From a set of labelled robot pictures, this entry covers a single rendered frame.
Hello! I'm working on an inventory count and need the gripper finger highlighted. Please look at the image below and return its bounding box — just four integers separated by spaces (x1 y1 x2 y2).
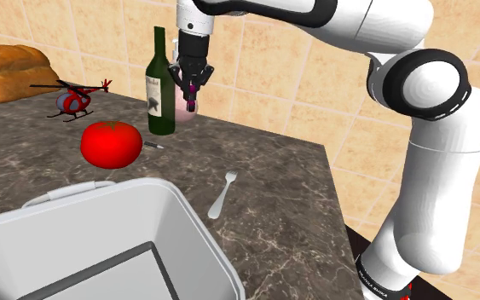
167 61 194 113
191 61 216 113

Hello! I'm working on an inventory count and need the green wine bottle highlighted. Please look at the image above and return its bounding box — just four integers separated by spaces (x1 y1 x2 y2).
145 26 177 136

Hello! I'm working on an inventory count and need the red tomato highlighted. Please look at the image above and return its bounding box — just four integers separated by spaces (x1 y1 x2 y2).
80 120 144 170

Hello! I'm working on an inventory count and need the red toy helicopter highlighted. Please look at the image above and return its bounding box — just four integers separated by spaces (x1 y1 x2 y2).
29 78 113 124

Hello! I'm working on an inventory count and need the white fork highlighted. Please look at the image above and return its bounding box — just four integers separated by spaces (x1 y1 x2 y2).
206 170 239 221

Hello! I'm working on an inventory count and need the brown bread loaf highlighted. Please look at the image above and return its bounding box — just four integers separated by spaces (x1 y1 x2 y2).
0 43 62 104

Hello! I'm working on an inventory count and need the white plastic bin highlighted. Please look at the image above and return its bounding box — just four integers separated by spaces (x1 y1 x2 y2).
0 177 247 300

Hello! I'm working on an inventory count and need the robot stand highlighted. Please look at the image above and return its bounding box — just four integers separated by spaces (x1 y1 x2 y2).
344 224 454 300

